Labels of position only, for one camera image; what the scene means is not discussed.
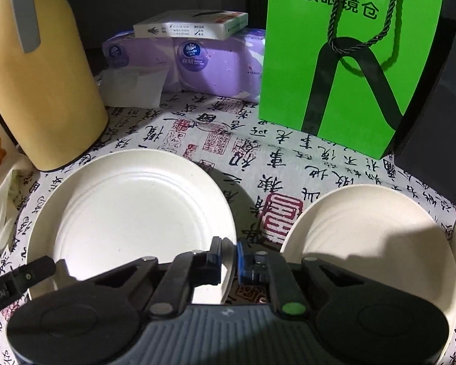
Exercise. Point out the white tissue sheet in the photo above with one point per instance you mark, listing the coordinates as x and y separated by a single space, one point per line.
132 87

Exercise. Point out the purple tissue pack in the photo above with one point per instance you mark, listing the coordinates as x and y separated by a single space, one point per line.
230 68

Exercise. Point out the yellow thermos jug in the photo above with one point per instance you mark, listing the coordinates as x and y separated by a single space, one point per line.
49 100

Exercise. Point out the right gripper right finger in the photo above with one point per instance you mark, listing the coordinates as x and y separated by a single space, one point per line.
270 271

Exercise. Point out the green paper gift bag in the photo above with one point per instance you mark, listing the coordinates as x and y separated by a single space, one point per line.
345 70

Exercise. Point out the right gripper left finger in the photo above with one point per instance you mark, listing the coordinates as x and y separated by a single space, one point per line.
194 277

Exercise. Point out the large white plate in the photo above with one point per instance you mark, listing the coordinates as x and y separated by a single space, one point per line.
126 205

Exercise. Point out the dark grey paper bag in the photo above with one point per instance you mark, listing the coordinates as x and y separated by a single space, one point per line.
425 143

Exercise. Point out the small white carton box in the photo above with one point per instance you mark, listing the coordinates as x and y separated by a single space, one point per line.
197 24

